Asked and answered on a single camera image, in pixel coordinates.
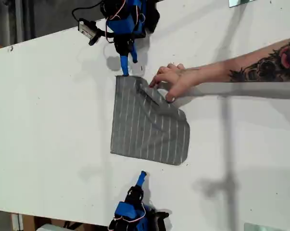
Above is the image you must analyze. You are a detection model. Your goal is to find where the grey striped square towel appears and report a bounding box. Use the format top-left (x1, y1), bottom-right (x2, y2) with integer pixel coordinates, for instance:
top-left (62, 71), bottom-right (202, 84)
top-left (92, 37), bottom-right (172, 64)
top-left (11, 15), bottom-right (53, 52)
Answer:
top-left (110, 75), bottom-right (191, 167)

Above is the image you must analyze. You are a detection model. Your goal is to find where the person's hand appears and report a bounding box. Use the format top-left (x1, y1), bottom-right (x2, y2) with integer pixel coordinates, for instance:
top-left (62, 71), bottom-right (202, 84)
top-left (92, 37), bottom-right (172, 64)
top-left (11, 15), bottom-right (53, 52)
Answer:
top-left (148, 63), bottom-right (202, 103)

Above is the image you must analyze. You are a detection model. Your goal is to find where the brown cardboard box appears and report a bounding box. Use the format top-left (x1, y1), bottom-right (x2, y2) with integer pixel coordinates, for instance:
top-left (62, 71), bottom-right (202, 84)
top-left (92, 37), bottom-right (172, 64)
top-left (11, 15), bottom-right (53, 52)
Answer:
top-left (23, 215), bottom-right (88, 231)

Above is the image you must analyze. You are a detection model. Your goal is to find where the white box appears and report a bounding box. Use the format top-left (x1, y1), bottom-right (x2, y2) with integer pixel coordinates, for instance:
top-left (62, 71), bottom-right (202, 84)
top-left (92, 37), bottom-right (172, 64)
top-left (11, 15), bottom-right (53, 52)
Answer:
top-left (37, 223), bottom-right (63, 231)

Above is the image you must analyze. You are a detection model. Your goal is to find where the shiny steel plate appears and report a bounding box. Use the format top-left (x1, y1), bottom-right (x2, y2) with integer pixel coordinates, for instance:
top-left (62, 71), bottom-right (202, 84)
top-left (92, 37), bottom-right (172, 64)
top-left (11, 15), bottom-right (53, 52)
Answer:
top-left (228, 0), bottom-right (253, 8)

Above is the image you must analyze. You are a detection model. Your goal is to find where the white table leg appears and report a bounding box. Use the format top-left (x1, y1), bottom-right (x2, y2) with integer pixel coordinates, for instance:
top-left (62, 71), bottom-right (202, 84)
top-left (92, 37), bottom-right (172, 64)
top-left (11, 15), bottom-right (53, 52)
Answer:
top-left (11, 213), bottom-right (24, 231)

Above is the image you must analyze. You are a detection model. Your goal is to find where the camera black stalk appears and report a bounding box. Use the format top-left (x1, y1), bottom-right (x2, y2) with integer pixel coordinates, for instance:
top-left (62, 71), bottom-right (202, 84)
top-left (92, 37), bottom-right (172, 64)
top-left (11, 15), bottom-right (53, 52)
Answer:
top-left (88, 28), bottom-right (107, 46)

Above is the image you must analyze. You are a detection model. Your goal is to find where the camera black cable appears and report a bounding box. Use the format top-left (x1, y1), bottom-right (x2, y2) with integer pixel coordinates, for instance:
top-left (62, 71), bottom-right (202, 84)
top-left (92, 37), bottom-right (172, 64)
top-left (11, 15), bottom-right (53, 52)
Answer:
top-left (71, 1), bottom-right (104, 24)

